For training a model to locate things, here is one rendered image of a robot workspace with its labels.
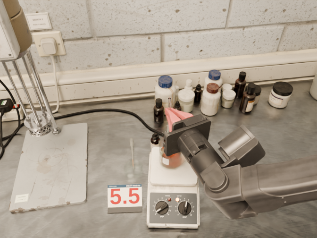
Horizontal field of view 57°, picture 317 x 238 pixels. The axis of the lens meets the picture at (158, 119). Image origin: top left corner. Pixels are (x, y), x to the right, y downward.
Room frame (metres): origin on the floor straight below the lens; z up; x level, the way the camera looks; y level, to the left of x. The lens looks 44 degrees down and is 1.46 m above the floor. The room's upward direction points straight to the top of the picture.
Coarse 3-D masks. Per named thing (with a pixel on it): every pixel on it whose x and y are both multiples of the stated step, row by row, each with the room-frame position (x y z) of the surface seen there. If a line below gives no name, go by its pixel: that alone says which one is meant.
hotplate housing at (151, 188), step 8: (160, 192) 0.39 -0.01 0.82; (168, 192) 0.39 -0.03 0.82; (176, 192) 0.39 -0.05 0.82; (184, 192) 0.39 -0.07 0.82; (192, 192) 0.39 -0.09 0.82; (152, 224) 0.33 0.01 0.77; (160, 224) 0.33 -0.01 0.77; (168, 224) 0.33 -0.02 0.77; (176, 224) 0.33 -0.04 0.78; (184, 224) 0.33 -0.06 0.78; (192, 224) 0.33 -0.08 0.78
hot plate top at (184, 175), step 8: (152, 152) 0.50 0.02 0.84; (152, 160) 0.48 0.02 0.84; (184, 160) 0.48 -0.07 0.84; (152, 168) 0.45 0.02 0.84; (160, 168) 0.45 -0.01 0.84; (184, 168) 0.45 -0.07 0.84; (152, 176) 0.43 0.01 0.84; (160, 176) 0.43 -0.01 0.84; (168, 176) 0.43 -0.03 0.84; (176, 176) 0.43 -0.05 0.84; (184, 176) 0.43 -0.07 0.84; (192, 176) 0.43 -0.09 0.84; (152, 184) 0.41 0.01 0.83; (160, 184) 0.40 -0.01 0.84; (168, 184) 0.40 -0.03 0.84; (176, 184) 0.40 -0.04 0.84; (184, 184) 0.40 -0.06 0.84; (192, 184) 0.40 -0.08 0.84
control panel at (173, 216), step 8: (152, 192) 0.39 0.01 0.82; (152, 200) 0.38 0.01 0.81; (160, 200) 0.38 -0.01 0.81; (184, 200) 0.38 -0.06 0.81; (192, 200) 0.38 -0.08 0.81; (152, 208) 0.36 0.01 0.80; (168, 208) 0.36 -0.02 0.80; (176, 208) 0.36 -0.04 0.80; (192, 208) 0.36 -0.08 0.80; (152, 216) 0.34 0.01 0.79; (160, 216) 0.34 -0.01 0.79; (168, 216) 0.34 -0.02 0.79; (176, 216) 0.34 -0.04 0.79; (184, 216) 0.34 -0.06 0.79; (192, 216) 0.34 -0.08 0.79
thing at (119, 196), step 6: (108, 192) 0.42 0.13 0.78; (114, 192) 0.42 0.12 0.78; (120, 192) 0.42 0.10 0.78; (126, 192) 0.42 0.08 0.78; (132, 192) 0.42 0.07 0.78; (138, 192) 0.42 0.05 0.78; (114, 198) 0.40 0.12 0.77; (120, 198) 0.40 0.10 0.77; (126, 198) 0.41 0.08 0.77; (132, 198) 0.41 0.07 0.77; (138, 198) 0.41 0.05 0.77; (114, 204) 0.39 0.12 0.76; (120, 204) 0.39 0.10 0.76
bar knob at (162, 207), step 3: (162, 201) 0.37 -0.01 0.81; (156, 204) 0.37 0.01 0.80; (159, 204) 0.37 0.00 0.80; (162, 204) 0.37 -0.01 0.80; (165, 204) 0.36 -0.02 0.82; (156, 207) 0.36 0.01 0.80; (159, 207) 0.35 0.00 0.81; (162, 207) 0.35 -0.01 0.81; (165, 207) 0.35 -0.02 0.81; (156, 210) 0.35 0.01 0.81; (159, 210) 0.35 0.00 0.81; (162, 210) 0.36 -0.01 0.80; (165, 210) 0.36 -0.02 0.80; (159, 213) 0.35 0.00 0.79; (162, 213) 0.35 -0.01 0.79
